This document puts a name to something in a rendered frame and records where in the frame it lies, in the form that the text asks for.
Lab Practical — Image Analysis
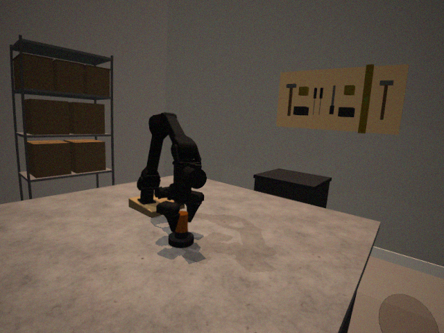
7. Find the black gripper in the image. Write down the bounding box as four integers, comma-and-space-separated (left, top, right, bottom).
156, 181, 204, 232

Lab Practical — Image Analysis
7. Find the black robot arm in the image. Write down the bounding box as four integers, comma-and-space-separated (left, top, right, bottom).
137, 112, 207, 204

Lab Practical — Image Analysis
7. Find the black round pedestal with silver shaft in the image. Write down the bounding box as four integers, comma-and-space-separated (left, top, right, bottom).
169, 230, 194, 248

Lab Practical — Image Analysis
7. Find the orange tapered knob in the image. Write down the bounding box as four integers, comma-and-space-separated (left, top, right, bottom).
176, 211, 188, 233

